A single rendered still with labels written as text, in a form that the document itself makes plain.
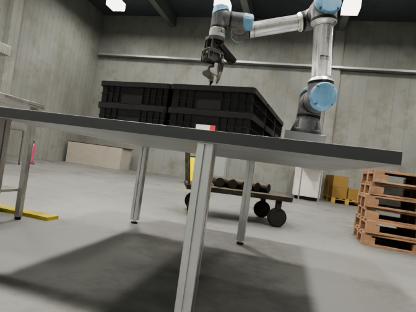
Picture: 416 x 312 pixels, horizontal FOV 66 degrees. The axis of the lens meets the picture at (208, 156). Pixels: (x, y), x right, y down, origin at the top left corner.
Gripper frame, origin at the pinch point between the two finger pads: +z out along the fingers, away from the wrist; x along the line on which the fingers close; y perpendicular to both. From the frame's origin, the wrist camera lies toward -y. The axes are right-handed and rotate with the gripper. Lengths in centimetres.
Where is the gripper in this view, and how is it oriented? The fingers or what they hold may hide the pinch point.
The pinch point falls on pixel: (215, 82)
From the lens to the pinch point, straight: 154.2
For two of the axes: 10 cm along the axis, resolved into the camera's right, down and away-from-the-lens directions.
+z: -1.4, 9.9, -0.2
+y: -8.5, -1.3, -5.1
